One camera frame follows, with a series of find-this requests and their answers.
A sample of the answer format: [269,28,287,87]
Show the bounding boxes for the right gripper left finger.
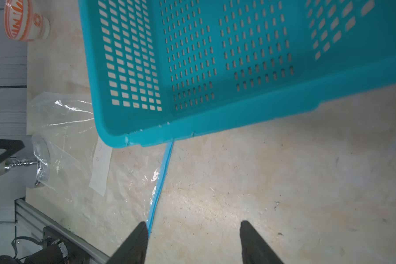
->
[106,222,149,264]

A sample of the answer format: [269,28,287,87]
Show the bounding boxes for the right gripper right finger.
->
[240,221,284,264]

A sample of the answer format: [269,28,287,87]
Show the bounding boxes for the clear zipper bag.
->
[26,92,173,255]

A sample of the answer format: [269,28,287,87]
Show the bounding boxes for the teal plastic basket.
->
[79,0,396,148]

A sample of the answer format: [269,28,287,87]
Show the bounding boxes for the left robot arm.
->
[0,226,90,264]

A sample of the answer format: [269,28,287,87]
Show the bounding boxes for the orange patterned bowl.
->
[4,0,50,42]

